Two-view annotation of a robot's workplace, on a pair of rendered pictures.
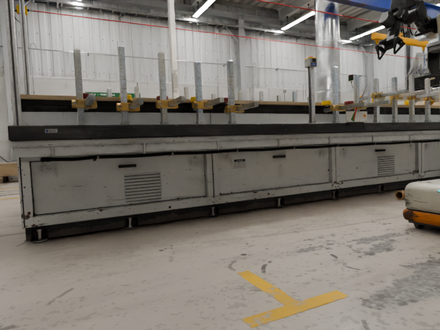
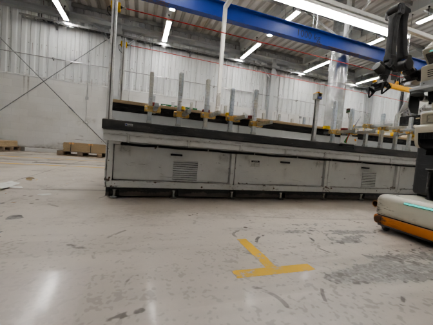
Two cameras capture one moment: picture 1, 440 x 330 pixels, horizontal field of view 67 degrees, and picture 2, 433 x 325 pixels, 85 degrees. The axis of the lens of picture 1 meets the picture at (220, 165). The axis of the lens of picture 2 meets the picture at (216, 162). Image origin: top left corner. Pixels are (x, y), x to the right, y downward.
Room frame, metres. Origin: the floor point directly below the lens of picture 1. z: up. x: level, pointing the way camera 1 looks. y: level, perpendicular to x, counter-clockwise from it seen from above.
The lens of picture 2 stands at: (0.01, -0.08, 0.52)
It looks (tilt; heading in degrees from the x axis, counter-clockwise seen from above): 3 degrees down; 8
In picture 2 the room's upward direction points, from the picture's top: 5 degrees clockwise
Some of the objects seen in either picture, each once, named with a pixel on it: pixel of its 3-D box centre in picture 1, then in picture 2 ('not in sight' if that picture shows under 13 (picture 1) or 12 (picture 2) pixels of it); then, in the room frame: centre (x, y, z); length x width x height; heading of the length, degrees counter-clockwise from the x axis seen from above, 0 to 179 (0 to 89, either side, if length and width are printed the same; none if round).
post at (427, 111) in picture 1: (427, 102); (409, 135); (3.39, -2.12, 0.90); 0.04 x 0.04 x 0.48; 26
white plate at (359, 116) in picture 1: (357, 116); (348, 140); (2.92, -1.21, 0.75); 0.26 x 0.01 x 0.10; 116
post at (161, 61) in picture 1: (162, 90); (206, 105); (2.18, 0.35, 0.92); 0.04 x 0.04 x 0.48; 26
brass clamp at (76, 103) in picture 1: (84, 103); (152, 109); (1.97, 0.78, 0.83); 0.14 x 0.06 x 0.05; 116
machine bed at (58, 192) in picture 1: (310, 153); (310, 163); (3.41, -0.93, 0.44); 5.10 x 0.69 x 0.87; 116
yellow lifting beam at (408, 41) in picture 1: (401, 40); (396, 86); (7.22, -3.96, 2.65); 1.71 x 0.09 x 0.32; 116
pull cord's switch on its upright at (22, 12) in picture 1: (27, 69); (122, 84); (2.82, 1.57, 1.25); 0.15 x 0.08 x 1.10; 116
